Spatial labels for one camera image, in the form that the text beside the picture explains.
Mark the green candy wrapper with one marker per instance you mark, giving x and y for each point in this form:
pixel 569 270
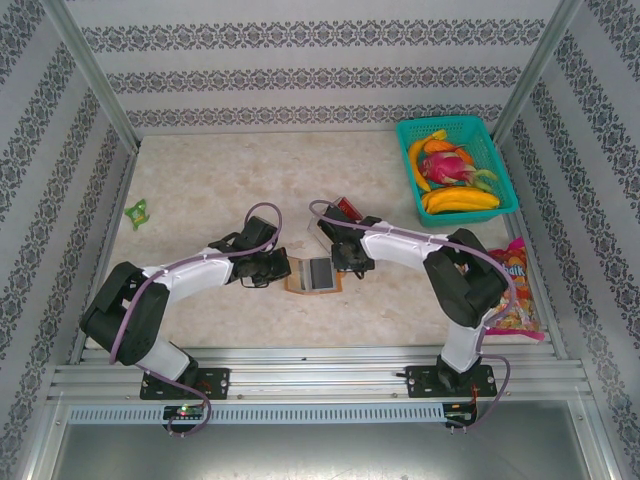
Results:
pixel 137 214

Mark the pink dragon fruit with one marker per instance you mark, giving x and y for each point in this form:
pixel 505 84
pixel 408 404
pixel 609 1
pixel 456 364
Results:
pixel 442 167

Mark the colourful fruit candy bag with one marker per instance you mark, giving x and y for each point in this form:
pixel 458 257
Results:
pixel 520 310

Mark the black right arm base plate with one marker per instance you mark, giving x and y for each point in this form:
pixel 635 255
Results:
pixel 417 382

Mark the teal plastic basket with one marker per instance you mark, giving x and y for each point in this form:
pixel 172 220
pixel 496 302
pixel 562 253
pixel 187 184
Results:
pixel 500 150

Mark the yellow banana bunch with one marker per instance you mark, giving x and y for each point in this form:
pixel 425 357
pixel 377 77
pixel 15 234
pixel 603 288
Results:
pixel 460 200

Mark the single curved yellow banana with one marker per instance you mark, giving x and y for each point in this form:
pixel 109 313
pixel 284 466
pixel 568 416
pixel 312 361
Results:
pixel 414 160

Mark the black credit card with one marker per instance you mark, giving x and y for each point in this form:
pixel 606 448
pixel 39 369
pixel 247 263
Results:
pixel 321 274

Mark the aluminium frame post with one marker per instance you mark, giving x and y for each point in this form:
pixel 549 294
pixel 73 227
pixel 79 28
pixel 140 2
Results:
pixel 95 75
pixel 532 75

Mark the orange toy fruit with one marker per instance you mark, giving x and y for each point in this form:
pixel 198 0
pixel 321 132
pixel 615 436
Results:
pixel 437 145

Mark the aluminium side rail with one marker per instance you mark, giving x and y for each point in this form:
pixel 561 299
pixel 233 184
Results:
pixel 533 245
pixel 125 185

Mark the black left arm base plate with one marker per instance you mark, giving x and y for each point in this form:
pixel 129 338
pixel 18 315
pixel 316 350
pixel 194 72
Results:
pixel 217 382

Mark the orange card holder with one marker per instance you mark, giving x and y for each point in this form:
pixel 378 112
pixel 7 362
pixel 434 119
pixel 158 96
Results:
pixel 300 275

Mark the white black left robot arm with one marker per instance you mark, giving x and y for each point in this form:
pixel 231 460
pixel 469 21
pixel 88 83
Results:
pixel 200 272

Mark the clear plastic card box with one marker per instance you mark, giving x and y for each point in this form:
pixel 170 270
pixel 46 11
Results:
pixel 316 232

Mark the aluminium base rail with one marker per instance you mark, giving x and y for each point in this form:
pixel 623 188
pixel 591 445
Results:
pixel 310 380

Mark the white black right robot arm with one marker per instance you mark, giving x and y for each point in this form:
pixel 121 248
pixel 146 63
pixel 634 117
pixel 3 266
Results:
pixel 400 247

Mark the small yellow toy fruit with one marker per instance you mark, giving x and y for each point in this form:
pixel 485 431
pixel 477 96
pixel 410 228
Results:
pixel 440 134

